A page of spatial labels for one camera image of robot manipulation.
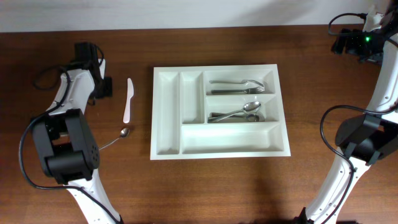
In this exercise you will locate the white plastic cutlery tray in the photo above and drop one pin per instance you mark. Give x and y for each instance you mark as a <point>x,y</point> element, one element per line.
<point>182,103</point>

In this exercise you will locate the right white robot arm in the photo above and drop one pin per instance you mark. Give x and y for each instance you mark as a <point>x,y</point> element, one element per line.
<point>362,140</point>

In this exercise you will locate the metal fork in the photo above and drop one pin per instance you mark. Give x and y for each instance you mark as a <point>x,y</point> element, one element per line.
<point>237,82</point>
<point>243,91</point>

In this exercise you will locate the large metal spoon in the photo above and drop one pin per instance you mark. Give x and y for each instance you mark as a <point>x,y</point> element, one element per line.
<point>238,118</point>
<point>248,108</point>

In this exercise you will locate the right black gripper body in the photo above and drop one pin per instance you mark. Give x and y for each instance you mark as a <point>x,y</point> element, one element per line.
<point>339,45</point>

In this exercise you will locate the white plastic knife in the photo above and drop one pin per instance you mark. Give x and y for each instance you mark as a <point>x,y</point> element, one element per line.
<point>130,94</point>

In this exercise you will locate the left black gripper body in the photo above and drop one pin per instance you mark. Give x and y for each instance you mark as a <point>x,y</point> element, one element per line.
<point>106,87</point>

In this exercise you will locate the small metal spoon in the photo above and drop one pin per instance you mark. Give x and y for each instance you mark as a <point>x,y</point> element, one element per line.
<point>123,133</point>

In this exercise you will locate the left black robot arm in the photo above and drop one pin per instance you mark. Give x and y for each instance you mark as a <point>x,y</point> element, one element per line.
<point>64,142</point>

